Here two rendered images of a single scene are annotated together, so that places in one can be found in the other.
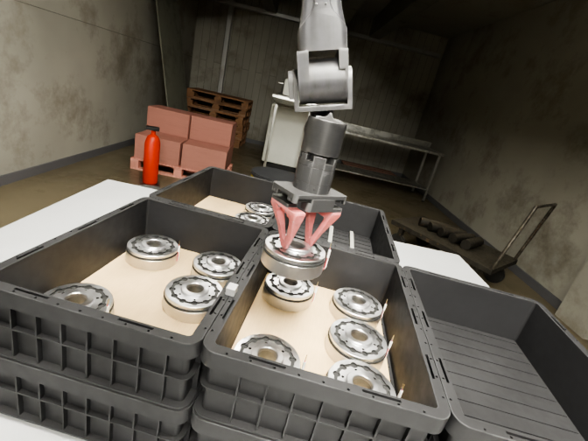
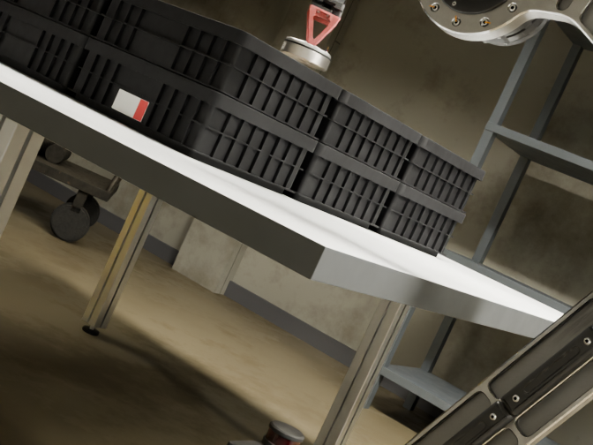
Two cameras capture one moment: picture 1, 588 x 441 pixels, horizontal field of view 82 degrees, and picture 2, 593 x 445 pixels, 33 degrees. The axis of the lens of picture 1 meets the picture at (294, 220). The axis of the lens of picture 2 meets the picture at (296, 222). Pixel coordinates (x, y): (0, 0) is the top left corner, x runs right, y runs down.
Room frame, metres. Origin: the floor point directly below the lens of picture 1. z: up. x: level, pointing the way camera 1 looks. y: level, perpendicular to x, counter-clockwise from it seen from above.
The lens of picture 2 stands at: (-0.82, 1.63, 0.77)
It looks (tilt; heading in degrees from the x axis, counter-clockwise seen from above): 3 degrees down; 305
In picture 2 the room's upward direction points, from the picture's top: 25 degrees clockwise
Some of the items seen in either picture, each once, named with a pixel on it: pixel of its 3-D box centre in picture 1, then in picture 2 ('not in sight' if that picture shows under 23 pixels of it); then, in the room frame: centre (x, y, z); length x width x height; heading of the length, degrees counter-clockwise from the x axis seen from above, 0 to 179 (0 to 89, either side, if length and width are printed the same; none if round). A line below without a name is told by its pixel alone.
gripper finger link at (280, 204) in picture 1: (297, 220); (319, 25); (0.50, 0.00, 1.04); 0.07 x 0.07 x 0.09; 39
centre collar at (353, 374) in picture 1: (362, 384); not in sight; (0.38, -0.15, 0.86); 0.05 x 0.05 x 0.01
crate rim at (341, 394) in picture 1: (329, 298); (316, 93); (0.50, -0.09, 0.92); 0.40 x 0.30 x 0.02; 176
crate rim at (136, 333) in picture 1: (162, 252); (224, 41); (0.52, 0.21, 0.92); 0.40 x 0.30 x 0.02; 176
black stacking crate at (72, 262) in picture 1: (159, 277); (213, 66); (0.52, 0.21, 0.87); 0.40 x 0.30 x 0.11; 176
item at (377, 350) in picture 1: (358, 338); not in sight; (0.49, -0.16, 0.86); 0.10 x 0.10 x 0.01
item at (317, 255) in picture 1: (295, 248); (308, 48); (0.51, -0.01, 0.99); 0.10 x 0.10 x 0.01
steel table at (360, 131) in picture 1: (377, 159); not in sight; (5.84, -1.13, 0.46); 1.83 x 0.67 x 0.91; 94
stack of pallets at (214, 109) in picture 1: (218, 117); not in sight; (6.72, 1.88, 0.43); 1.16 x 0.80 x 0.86; 94
